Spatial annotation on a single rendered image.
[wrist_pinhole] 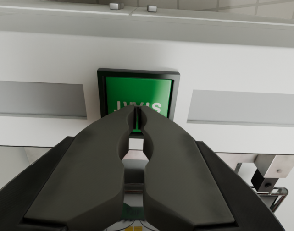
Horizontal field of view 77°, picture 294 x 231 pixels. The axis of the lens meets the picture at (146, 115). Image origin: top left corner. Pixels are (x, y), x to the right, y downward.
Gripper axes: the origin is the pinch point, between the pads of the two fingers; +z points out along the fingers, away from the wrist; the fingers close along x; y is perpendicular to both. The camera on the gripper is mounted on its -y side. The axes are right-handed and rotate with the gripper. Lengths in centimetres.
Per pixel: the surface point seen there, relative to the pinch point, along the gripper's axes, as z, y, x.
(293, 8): 98, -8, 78
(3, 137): 1.9, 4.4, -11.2
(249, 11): 98, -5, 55
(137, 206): 7.9, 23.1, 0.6
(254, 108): 2.3, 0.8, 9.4
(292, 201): 16, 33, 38
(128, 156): 9.9, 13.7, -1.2
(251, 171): 15.9, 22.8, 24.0
